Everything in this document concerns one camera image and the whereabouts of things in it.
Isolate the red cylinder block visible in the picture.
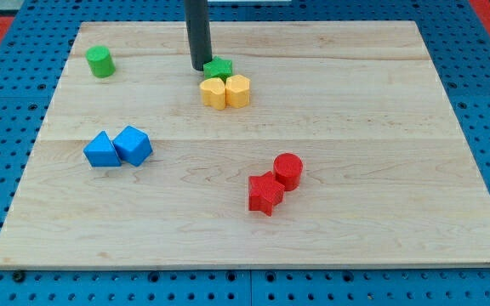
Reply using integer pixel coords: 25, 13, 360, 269
273, 153, 303, 191

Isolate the yellow hexagon block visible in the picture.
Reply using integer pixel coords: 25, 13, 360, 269
225, 75, 250, 108

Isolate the green star block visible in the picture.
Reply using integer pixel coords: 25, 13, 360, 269
203, 56, 233, 82

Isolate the light wooden board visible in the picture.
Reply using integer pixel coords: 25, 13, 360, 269
0, 21, 490, 270

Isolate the red star block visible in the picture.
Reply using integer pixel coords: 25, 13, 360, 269
248, 172, 285, 217

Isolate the blue cube block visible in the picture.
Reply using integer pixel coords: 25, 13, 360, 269
112, 126, 153, 167

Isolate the yellow heart block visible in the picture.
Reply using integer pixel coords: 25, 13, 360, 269
199, 77, 226, 111

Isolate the green cylinder block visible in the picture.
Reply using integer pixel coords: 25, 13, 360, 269
85, 45, 116, 78

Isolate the blue triangle block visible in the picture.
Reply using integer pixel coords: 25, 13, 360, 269
83, 131, 122, 167

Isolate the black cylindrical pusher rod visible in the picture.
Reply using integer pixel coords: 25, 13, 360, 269
184, 0, 213, 71

